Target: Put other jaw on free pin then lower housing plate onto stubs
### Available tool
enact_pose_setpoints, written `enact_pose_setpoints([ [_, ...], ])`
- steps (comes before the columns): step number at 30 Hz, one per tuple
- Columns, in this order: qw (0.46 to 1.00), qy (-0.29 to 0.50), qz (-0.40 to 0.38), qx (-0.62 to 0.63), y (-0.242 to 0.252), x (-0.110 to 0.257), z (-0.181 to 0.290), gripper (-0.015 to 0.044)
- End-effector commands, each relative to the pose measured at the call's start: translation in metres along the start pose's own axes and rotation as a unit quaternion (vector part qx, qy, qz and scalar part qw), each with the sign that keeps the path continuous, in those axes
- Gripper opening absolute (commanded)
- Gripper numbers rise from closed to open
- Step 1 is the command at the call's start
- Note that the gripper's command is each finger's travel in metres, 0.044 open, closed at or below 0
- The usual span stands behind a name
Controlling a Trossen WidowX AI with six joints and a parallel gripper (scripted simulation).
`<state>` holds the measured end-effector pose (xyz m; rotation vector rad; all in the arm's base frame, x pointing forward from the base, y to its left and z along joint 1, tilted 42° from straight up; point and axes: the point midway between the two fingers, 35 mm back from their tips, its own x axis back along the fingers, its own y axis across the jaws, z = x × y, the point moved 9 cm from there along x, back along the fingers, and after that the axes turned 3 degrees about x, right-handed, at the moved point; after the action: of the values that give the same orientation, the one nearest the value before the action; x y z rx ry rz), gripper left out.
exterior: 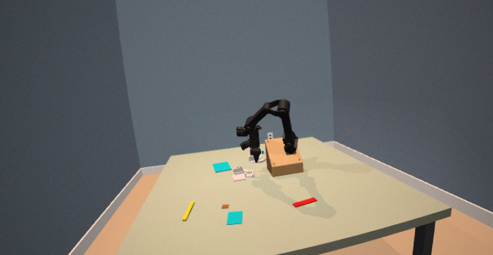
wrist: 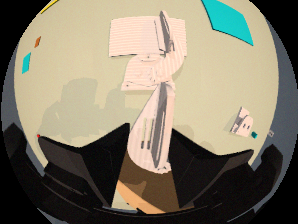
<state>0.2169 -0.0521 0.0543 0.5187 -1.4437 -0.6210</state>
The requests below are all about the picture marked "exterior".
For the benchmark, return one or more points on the cyan flat square tile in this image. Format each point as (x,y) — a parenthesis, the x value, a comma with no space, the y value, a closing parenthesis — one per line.
(234,217)

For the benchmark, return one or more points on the red flat bar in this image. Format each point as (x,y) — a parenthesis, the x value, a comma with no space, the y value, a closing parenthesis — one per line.
(304,202)

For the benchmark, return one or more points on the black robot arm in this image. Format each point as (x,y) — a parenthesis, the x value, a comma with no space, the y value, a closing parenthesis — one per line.
(283,111)

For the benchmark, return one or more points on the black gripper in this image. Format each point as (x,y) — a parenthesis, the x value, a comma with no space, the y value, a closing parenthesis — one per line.
(255,151)

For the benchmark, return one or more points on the yellow flat bar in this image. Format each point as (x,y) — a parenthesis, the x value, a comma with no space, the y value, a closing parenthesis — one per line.
(188,210)

